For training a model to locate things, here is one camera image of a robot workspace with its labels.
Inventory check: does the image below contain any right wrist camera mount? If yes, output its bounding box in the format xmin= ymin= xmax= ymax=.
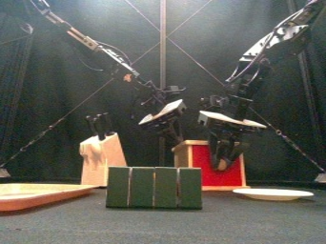
xmin=198 ymin=110 xmax=268 ymax=131

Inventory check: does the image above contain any dark green block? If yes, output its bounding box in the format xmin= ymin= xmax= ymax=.
xmin=104 ymin=166 xmax=131 ymax=209
xmin=176 ymin=167 xmax=204 ymax=211
xmin=152 ymin=167 xmax=179 ymax=210
xmin=128 ymin=166 xmax=155 ymax=210

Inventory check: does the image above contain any cream plastic tray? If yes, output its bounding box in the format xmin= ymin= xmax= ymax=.
xmin=0 ymin=182 xmax=100 ymax=213

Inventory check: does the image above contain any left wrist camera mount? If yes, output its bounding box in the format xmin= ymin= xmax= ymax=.
xmin=138 ymin=98 xmax=188 ymax=127

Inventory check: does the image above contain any light wooden knife block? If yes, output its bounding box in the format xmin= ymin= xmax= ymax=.
xmin=77 ymin=132 xmax=128 ymax=188

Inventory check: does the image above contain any white plate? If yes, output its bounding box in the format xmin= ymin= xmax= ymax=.
xmin=231 ymin=188 xmax=315 ymax=202

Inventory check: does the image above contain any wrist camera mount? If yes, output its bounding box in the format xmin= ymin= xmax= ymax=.
xmin=198 ymin=110 xmax=268 ymax=131
xmin=138 ymin=98 xmax=188 ymax=127

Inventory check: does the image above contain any metal frame foot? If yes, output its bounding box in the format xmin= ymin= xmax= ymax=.
xmin=0 ymin=167 xmax=13 ymax=179
xmin=313 ymin=172 xmax=326 ymax=184

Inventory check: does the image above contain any vertical metal frame pole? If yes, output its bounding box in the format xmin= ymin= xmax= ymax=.
xmin=158 ymin=0 xmax=168 ymax=167

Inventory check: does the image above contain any wooden box with red drawer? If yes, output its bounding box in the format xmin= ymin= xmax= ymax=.
xmin=171 ymin=139 xmax=248 ymax=192

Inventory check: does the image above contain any diagonal frame brace cable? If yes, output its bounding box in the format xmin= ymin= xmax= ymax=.
xmin=121 ymin=0 xmax=326 ymax=174
xmin=0 ymin=0 xmax=214 ymax=169

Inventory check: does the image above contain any black-handled toy knife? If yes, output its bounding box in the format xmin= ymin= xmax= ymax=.
xmin=93 ymin=112 xmax=107 ymax=142
xmin=84 ymin=114 xmax=97 ymax=135
xmin=101 ymin=112 xmax=116 ymax=135

